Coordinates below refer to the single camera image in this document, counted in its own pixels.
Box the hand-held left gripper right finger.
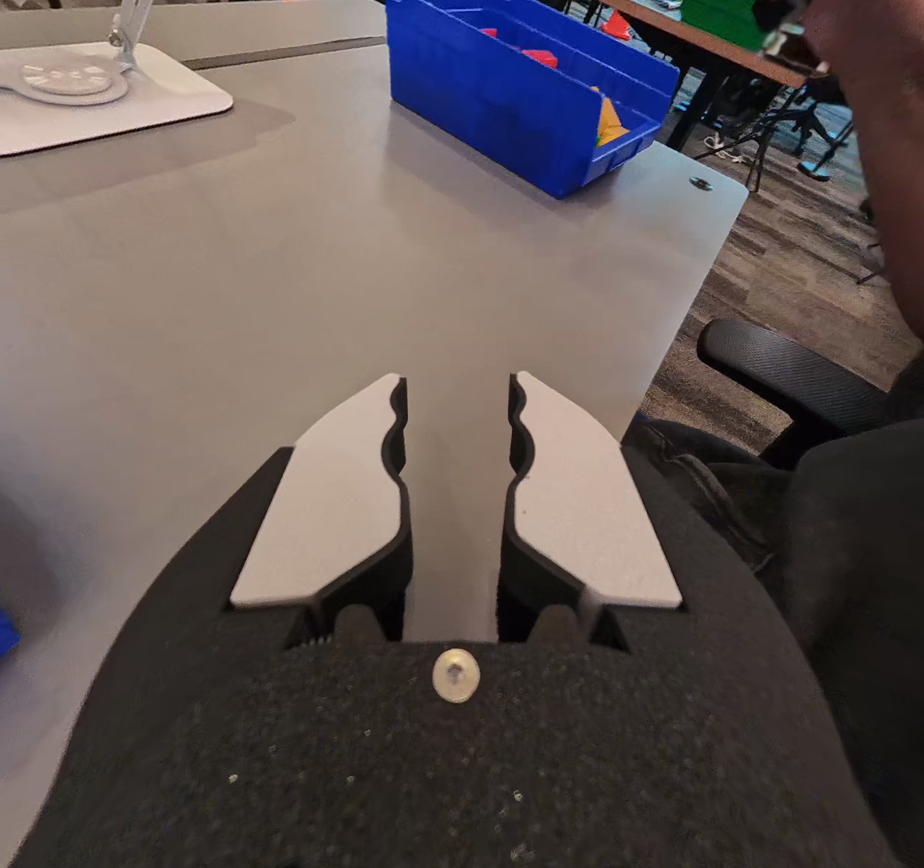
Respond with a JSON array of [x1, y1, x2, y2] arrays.
[[498, 371, 683, 644]]

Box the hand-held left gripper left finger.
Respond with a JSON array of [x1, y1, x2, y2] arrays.
[[230, 373, 414, 609]]

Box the yellow toy block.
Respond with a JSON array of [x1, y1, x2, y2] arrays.
[[595, 95, 630, 147]]

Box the person's right forearm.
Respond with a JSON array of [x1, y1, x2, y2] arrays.
[[830, 52, 924, 342]]

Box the grey desk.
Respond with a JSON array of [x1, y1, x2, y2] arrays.
[[0, 0, 749, 840]]

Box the green box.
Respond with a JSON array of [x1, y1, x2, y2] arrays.
[[680, 0, 770, 53]]

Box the wooden background table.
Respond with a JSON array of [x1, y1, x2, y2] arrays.
[[592, 0, 831, 154]]

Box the black chair armrest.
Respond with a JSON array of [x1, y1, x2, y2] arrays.
[[696, 319, 892, 468]]

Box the white stand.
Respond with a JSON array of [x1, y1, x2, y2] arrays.
[[0, 0, 235, 157]]

